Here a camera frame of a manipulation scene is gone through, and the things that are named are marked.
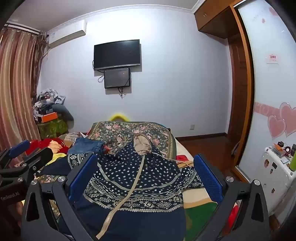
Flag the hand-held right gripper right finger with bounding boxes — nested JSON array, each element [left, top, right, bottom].
[[193, 153, 271, 241]]

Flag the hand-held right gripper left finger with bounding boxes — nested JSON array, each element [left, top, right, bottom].
[[21, 153, 102, 241]]

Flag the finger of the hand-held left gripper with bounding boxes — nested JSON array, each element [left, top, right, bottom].
[[13, 147, 53, 178], [0, 140, 31, 171]]

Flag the navy patterned zip hoodie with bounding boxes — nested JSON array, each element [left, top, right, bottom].
[[38, 137, 219, 241]]

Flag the red cloth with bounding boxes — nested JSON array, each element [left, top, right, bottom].
[[25, 137, 68, 156]]

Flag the blue jeans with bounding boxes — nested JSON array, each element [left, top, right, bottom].
[[68, 137, 105, 155]]

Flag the green patterned cloth cover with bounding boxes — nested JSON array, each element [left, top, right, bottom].
[[37, 118, 70, 140]]

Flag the cream printed bed blanket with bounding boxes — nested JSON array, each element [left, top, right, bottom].
[[35, 132, 240, 241]]

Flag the grey bag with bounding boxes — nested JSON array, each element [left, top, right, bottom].
[[232, 141, 241, 161]]

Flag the orange box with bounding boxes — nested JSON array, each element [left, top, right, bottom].
[[41, 112, 58, 123]]

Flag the grey cushion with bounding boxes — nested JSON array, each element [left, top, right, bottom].
[[52, 104, 75, 129]]

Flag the pile of mixed clutter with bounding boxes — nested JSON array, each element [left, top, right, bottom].
[[32, 88, 66, 123]]

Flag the dark floral blanket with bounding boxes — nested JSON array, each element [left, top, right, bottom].
[[87, 120, 177, 161]]

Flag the striped pink curtain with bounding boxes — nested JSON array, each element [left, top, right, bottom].
[[0, 27, 48, 154]]

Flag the yellow plush item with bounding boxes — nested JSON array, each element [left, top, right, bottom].
[[109, 113, 131, 122]]

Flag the white fridge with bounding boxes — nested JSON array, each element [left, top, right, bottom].
[[260, 145, 296, 226]]

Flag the small cardboard box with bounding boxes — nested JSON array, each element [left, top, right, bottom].
[[271, 142, 287, 158]]

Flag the brown wooden wardrobe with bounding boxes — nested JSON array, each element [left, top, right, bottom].
[[194, 0, 255, 184]]

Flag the pink heart stickers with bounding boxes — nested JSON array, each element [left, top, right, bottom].
[[254, 101, 296, 140]]

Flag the white sliding wardrobe door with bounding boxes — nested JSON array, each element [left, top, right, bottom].
[[235, 0, 296, 224]]

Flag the white air conditioner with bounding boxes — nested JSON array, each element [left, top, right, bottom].
[[47, 20, 87, 49]]

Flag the small black wall monitor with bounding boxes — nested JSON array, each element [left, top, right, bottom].
[[104, 67, 131, 89]]

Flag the large black wall television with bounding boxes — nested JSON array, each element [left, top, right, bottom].
[[93, 39, 141, 71]]

